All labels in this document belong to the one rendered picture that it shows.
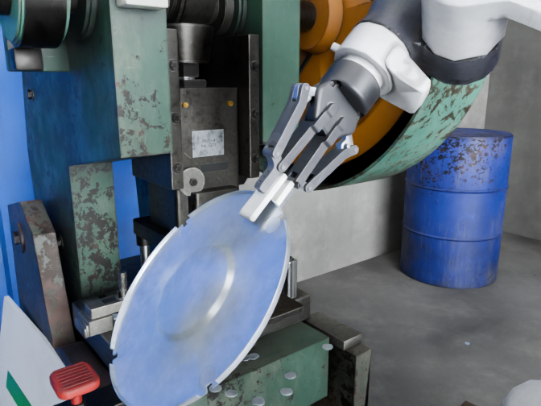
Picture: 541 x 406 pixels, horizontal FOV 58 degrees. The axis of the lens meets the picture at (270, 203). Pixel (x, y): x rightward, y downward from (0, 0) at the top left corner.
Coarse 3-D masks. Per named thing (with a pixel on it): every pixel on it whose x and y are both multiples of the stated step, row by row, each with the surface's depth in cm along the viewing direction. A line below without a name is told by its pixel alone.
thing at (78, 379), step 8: (64, 368) 75; (72, 368) 75; (80, 368) 75; (88, 368) 75; (56, 376) 73; (64, 376) 73; (72, 376) 73; (80, 376) 73; (88, 376) 73; (96, 376) 73; (56, 384) 71; (64, 384) 71; (72, 384) 71; (80, 384) 71; (88, 384) 71; (96, 384) 72; (56, 392) 70; (64, 392) 70; (72, 392) 70; (80, 392) 71; (88, 392) 72; (72, 400) 73; (80, 400) 74
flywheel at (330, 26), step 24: (312, 0) 114; (336, 0) 111; (360, 0) 108; (336, 24) 112; (312, 48) 117; (312, 72) 123; (360, 120) 113; (384, 120) 103; (408, 120) 103; (360, 144) 109; (384, 144) 108
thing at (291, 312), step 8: (280, 296) 95; (288, 296) 95; (280, 304) 92; (288, 304) 92; (296, 304) 92; (280, 312) 89; (288, 312) 89; (296, 312) 90; (272, 320) 87; (280, 320) 88; (256, 344) 102
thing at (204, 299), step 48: (240, 192) 65; (192, 240) 67; (240, 240) 60; (288, 240) 53; (144, 288) 68; (192, 288) 59; (240, 288) 54; (144, 336) 61; (192, 336) 55; (240, 336) 50; (144, 384) 55; (192, 384) 50
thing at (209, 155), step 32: (192, 96) 93; (224, 96) 97; (192, 128) 94; (224, 128) 98; (192, 160) 95; (224, 160) 100; (160, 192) 100; (192, 192) 95; (224, 192) 98; (160, 224) 102
